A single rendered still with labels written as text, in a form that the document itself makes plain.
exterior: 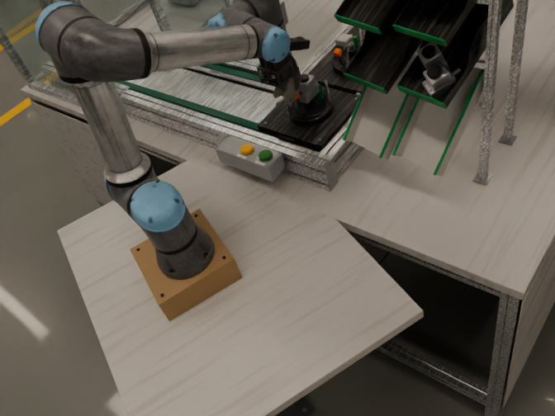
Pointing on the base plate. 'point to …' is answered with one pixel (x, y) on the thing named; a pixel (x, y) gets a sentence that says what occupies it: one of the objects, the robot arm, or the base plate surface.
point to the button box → (273, 167)
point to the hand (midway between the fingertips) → (291, 96)
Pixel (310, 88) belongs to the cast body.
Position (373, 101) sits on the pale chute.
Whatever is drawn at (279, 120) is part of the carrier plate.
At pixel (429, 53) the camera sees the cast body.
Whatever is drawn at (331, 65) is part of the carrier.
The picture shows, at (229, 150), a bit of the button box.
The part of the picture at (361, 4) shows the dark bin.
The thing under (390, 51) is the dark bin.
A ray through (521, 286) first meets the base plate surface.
